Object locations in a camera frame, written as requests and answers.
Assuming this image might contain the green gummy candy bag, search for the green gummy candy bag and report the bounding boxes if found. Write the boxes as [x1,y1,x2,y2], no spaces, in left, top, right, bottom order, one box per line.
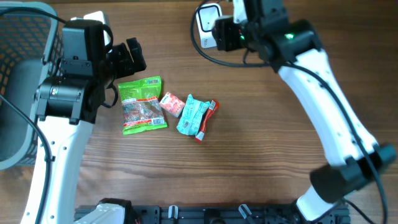
[118,76,168,135]

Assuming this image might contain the red white tissue pack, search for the red white tissue pack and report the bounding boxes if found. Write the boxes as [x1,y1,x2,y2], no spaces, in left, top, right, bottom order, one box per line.
[159,92,185,118]

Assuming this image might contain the red snack stick wrapper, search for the red snack stick wrapper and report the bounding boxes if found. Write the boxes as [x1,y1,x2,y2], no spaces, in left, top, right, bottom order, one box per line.
[195,99,220,142]

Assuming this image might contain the mint green wipes pack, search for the mint green wipes pack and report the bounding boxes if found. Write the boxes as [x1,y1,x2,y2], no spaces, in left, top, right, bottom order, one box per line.
[177,94,210,136]

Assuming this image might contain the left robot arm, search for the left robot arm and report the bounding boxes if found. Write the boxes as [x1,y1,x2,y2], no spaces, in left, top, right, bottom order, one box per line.
[22,19,146,223]

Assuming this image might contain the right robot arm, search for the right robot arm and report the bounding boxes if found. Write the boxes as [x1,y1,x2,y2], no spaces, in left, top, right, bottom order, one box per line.
[212,1,396,222]

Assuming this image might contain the white barcode scanner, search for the white barcode scanner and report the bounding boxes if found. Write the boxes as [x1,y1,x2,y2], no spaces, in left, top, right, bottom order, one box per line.
[196,2,223,49]

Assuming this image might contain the grey plastic shopping basket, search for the grey plastic shopping basket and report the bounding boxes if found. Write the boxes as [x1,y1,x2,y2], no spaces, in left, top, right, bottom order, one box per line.
[1,1,63,170]

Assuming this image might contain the right black camera cable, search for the right black camera cable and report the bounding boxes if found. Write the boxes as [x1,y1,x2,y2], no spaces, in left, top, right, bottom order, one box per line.
[190,0,389,224]

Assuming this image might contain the black camera cable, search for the black camera cable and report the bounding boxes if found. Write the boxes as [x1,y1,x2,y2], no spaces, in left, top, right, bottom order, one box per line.
[0,6,68,224]
[190,0,389,224]

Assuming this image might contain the left black camera cable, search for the left black camera cable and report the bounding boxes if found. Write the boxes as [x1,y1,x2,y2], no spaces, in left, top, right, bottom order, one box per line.
[0,6,68,224]

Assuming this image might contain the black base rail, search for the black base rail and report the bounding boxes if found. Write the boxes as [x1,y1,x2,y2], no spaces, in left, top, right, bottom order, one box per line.
[73,203,351,224]

